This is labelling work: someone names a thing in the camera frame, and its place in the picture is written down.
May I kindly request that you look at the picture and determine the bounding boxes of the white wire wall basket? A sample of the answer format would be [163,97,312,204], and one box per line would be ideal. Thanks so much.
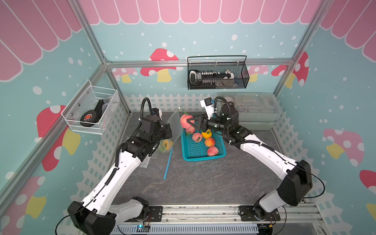
[61,80,119,135]

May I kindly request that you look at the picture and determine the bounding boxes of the blue stick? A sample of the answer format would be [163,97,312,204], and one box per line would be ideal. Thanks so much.
[163,147,174,180]

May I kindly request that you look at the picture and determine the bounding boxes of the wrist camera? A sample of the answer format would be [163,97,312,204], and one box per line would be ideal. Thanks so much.
[200,97,216,119]
[151,108,163,119]

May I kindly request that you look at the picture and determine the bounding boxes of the clear green zip-top bag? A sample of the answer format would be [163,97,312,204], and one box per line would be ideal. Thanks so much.
[157,106,183,153]

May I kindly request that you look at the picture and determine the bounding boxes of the yellow peach with leaf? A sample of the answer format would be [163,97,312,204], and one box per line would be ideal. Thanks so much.
[201,129,212,139]

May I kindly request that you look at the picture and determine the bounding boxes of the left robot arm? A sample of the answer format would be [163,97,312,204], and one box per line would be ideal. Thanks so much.
[67,98,172,235]

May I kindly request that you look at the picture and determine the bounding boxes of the teal plastic basket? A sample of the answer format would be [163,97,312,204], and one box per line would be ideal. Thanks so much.
[181,129,227,162]

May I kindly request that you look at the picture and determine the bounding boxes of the clear plastic storage box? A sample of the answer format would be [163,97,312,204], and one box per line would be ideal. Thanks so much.
[218,93,282,131]

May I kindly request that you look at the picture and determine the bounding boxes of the black wire wall basket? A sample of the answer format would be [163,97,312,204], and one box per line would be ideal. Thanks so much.
[187,55,250,90]

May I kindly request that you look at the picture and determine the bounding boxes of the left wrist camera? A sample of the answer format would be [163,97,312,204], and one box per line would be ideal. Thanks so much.
[151,108,163,119]

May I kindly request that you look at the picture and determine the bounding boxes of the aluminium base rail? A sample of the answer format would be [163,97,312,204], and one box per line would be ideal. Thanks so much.
[76,202,327,235]

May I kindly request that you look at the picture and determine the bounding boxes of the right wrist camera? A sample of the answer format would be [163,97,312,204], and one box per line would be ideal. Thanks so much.
[200,97,216,119]

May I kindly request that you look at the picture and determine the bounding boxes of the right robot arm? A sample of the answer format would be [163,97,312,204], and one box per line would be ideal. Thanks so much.
[181,97,315,221]

